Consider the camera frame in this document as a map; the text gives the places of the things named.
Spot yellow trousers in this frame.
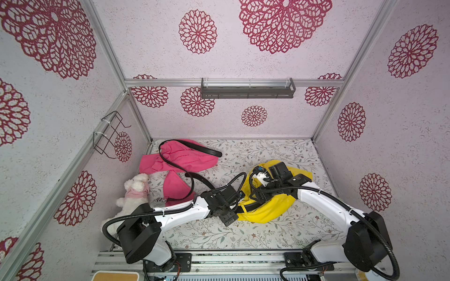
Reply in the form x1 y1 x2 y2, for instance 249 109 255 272
237 160 313 224

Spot pink trousers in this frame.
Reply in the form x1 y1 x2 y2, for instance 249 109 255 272
138 139 219 207

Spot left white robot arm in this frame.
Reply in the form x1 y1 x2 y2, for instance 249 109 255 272
117 185 244 271

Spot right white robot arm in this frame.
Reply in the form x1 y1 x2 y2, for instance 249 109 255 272
250 162 393 272

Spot white round container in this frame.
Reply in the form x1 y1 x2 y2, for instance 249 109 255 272
355 269 386 281

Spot tan box at base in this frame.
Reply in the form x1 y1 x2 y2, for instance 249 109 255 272
91 270 142 281

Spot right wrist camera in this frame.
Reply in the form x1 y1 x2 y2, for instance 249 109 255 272
251 166 272 186

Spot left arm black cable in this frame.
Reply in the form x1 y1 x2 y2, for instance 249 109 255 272
101 171 247 281

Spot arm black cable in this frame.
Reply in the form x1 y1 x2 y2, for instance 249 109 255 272
101 171 247 281
248 166 401 281

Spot metal base rail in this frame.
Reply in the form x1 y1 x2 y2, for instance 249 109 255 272
92 250 368 281

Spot black wall shelf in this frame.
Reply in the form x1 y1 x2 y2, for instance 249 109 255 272
200 78 296 100

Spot black wire wall rack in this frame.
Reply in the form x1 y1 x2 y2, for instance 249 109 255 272
92 111 132 163

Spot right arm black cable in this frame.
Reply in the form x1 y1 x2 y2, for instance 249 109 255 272
248 166 401 281

